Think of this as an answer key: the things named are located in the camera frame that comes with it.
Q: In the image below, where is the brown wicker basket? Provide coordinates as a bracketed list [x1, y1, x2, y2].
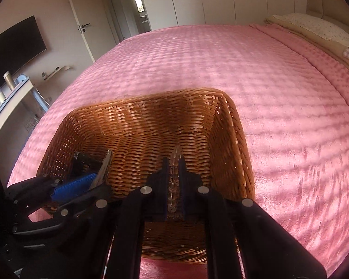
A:
[36, 87, 256, 265]

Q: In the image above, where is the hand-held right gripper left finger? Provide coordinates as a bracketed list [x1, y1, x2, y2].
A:
[61, 157, 171, 279]

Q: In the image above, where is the clear bead bracelet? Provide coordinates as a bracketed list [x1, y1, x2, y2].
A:
[168, 145, 184, 220]

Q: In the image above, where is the gold thermos bottle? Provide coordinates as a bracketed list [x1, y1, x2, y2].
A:
[3, 70, 17, 89]

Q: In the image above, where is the white curved desk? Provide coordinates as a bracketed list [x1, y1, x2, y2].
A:
[0, 75, 51, 152]

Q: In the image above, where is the beige padded headboard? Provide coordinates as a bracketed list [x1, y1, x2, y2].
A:
[305, 0, 349, 33]

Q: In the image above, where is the white wardrobe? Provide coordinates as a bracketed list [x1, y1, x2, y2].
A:
[137, 0, 306, 32]

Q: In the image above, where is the black wall television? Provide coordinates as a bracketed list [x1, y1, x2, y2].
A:
[0, 15, 47, 99]

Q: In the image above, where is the beige quilt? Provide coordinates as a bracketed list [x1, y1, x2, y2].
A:
[265, 16, 349, 74]

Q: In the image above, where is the white door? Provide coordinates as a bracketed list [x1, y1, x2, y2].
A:
[64, 0, 117, 63]

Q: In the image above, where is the silver hair clip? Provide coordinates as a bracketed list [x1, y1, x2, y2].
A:
[91, 149, 113, 187]

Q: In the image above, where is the small wooden wall shelf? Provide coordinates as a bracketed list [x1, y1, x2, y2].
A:
[42, 65, 73, 81]

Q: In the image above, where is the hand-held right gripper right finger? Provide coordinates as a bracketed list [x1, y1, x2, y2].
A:
[179, 156, 328, 279]

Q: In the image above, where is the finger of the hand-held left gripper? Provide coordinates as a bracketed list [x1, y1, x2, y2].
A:
[6, 151, 101, 210]
[12, 184, 112, 236]

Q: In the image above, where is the white dotted pillow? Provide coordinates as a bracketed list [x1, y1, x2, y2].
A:
[272, 13, 349, 49]

